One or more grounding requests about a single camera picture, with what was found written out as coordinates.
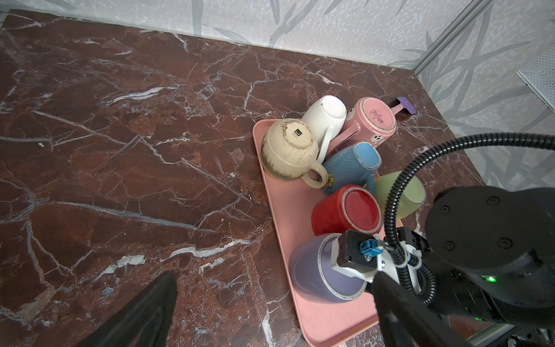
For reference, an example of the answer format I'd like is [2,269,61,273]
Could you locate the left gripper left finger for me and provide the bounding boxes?
[77,271,178,346]

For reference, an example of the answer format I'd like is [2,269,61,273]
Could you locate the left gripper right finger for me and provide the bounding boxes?
[372,273,469,346]

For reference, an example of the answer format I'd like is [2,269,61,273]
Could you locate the lavender purple mug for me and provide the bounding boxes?
[288,234,367,304]

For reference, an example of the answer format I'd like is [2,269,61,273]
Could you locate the red mug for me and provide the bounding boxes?
[311,185,383,236]

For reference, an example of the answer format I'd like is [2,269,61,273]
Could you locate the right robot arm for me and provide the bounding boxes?
[423,186,554,330]

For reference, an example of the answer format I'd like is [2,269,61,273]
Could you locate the light green mug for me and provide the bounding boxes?
[374,171,426,220]

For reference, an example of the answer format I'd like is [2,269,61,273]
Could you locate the blue dotted mug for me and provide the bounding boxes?
[322,141,382,196]

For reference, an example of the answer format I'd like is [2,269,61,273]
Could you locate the pink patterned mug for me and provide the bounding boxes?
[327,97,397,157]

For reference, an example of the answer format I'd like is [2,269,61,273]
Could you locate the beige speckled round mug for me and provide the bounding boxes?
[260,119,328,189]

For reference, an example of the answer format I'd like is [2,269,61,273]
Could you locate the white mug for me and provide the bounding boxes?
[301,95,347,163]

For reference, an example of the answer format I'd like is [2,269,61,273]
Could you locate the pink plastic tray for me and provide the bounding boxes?
[252,119,406,347]

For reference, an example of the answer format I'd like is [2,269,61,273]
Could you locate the purple pink spatula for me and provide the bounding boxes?
[390,96,416,115]

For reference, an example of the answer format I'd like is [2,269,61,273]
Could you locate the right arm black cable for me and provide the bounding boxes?
[383,132,555,307]

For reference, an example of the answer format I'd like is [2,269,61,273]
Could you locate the white wire basket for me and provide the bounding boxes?
[516,46,555,112]

